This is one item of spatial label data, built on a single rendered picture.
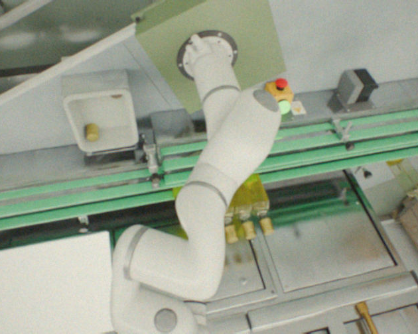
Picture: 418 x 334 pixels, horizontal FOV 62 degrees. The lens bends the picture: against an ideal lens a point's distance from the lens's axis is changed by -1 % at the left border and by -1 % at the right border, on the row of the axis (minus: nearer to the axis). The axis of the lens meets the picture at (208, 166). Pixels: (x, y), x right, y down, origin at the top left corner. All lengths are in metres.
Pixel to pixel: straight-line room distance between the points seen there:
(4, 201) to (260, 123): 0.83
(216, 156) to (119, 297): 0.28
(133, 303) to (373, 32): 1.02
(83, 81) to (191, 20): 0.33
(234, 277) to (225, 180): 0.61
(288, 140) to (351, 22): 0.38
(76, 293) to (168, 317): 0.61
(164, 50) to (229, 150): 0.40
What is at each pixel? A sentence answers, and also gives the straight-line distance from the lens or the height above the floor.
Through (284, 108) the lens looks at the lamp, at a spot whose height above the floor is 0.85.
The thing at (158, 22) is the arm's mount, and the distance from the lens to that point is 0.85.
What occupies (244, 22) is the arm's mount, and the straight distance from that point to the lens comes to 0.89.
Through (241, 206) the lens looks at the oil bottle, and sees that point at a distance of 1.09.
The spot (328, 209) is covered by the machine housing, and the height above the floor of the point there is 1.05.
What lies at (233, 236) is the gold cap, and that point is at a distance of 1.05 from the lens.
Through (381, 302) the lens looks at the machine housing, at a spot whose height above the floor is 1.41.
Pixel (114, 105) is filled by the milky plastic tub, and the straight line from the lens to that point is 1.08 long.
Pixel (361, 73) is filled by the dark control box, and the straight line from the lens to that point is 1.30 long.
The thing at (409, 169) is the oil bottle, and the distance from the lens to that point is 1.53.
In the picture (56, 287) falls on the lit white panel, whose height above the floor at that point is 1.15.
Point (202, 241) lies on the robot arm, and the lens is 0.52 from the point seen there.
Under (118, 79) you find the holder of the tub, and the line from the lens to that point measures 0.99.
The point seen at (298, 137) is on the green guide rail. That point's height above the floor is 0.92.
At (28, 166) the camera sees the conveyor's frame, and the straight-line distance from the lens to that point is 1.22.
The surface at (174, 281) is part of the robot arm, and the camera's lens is 0.54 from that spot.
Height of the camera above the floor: 1.55
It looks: 34 degrees down
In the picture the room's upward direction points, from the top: 164 degrees clockwise
